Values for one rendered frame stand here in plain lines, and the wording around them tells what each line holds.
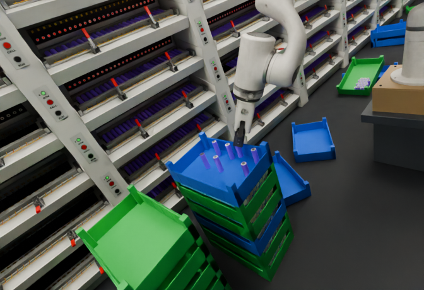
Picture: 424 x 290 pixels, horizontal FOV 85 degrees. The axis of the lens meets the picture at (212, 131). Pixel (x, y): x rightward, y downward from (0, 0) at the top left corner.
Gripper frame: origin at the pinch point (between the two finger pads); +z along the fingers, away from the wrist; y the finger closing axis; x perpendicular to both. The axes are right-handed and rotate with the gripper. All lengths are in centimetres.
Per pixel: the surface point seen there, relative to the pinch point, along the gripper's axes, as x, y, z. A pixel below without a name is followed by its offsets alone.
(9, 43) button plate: 72, -1, -20
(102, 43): 58, 23, -17
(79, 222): 59, -13, 47
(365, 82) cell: -80, 104, 8
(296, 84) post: -36, 105, 18
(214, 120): 15, 52, 27
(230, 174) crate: 0.6, -5.7, 10.8
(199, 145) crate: 14.4, 9.8, 13.3
